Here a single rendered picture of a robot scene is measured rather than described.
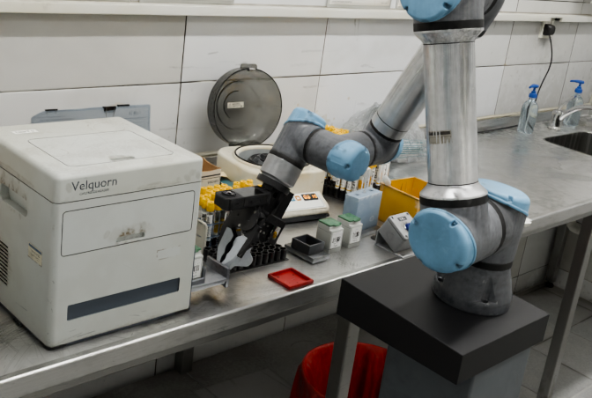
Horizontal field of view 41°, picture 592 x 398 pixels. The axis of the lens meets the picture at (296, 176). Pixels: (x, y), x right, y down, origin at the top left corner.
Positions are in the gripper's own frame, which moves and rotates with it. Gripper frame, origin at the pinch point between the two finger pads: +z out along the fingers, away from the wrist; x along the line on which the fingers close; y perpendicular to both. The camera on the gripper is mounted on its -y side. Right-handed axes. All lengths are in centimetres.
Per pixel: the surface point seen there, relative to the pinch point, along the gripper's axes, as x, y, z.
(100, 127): 16.7, -28.2, -12.9
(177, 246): -4.5, -16.8, -0.8
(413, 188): 11, 63, -39
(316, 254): 0.9, 26.2, -11.2
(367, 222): 7, 45, -24
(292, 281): -4.8, 15.8, -3.9
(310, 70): 60, 56, -59
